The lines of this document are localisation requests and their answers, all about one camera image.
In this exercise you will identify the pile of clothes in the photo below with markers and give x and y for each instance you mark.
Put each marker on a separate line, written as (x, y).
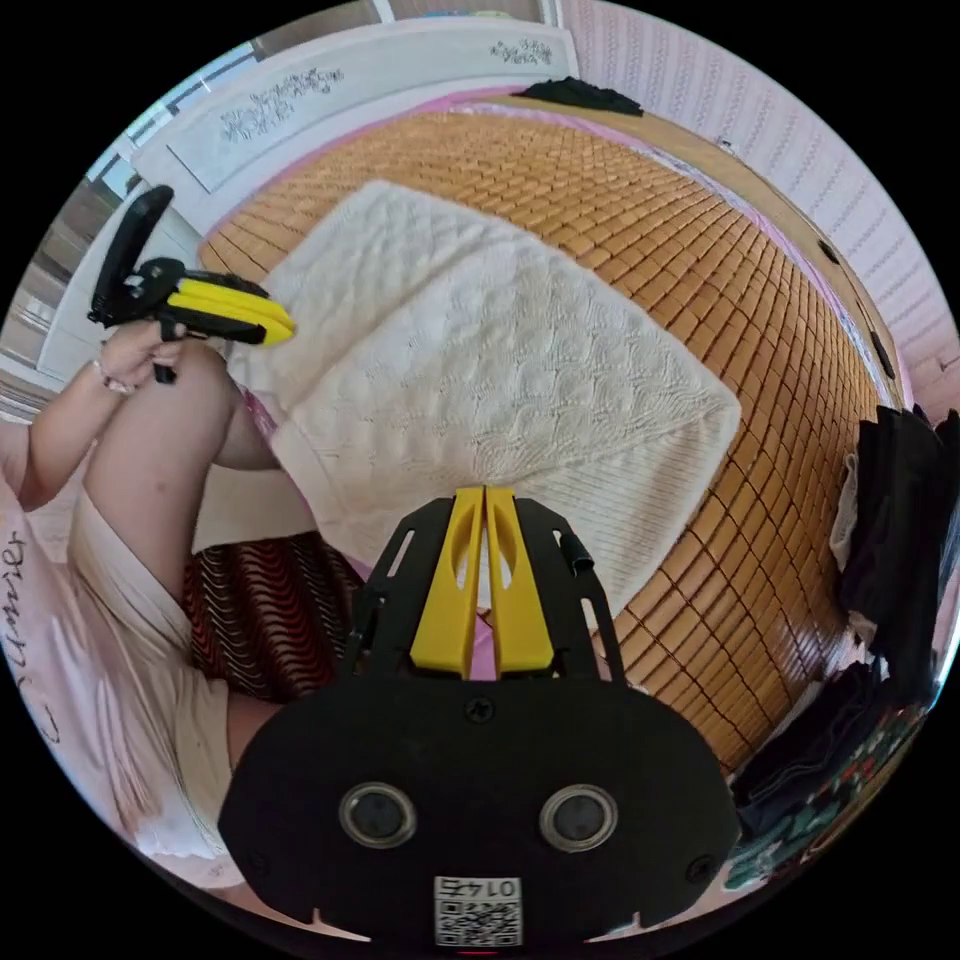
(892, 540)

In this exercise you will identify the person's left forearm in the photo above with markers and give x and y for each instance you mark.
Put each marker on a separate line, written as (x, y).
(64, 442)

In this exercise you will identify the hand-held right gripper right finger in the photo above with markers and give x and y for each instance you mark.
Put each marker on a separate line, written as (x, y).
(521, 607)

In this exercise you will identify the red black striped mat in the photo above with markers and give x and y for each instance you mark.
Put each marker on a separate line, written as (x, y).
(262, 607)

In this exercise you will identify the beige sweater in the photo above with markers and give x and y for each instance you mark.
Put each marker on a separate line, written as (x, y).
(465, 352)

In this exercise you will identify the bed with woven mat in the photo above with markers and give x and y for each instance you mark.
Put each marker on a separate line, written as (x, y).
(675, 262)

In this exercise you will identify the person's left hand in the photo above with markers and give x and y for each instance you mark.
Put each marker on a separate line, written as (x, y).
(142, 360)

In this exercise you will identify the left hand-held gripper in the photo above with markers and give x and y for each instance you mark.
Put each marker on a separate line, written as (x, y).
(142, 289)

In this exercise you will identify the person's body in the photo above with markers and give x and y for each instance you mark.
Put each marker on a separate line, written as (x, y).
(127, 600)

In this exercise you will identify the white cupboard with floral print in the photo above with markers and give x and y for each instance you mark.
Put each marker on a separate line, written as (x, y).
(360, 82)

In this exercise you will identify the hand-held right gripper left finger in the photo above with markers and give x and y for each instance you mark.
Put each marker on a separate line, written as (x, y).
(442, 600)

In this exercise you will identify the black garment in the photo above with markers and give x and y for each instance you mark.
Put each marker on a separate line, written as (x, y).
(581, 94)

